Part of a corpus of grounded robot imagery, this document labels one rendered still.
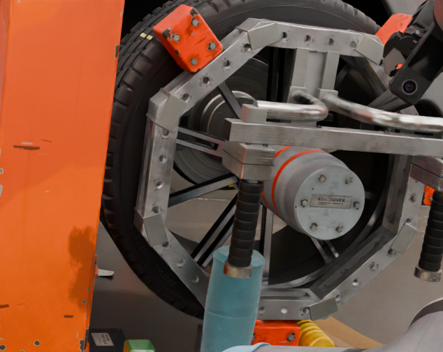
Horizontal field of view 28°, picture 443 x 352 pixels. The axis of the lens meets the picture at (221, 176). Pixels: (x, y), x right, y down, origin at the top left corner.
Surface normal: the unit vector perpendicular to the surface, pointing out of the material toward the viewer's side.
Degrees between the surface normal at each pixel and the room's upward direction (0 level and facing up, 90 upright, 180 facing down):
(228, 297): 88
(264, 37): 90
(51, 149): 90
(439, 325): 35
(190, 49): 90
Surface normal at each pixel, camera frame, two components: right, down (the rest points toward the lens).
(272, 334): 0.32, 0.26
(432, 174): -0.94, -0.06
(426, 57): -0.08, 0.19
